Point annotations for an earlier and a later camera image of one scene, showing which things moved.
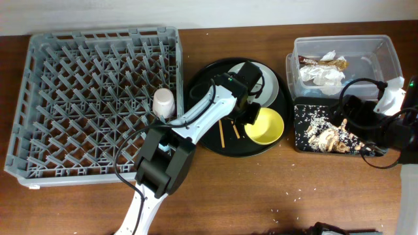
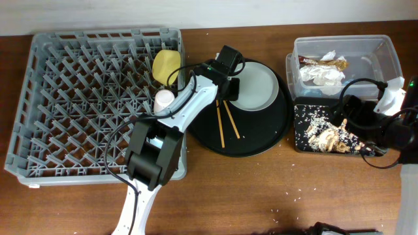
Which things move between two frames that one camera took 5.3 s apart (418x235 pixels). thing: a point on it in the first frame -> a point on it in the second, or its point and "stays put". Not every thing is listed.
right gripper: (362, 108) stays put
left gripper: (252, 117) -> (235, 94)
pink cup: (163, 102) stays put
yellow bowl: (267, 128) -> (164, 62)
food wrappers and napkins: (329, 78) stays put
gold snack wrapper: (339, 64) stays put
